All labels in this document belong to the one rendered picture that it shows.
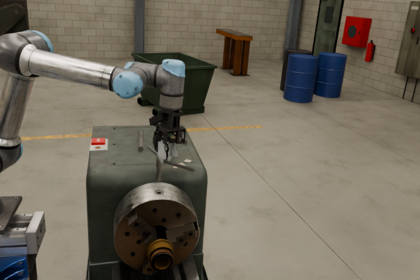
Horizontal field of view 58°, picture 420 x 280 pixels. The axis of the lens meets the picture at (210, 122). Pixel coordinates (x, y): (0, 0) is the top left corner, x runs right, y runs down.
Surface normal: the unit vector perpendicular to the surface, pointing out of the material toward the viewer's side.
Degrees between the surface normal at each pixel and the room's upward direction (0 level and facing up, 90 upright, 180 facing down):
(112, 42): 90
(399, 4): 90
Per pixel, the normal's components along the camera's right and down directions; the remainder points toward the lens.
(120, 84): -0.11, 0.32
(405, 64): -0.94, 0.04
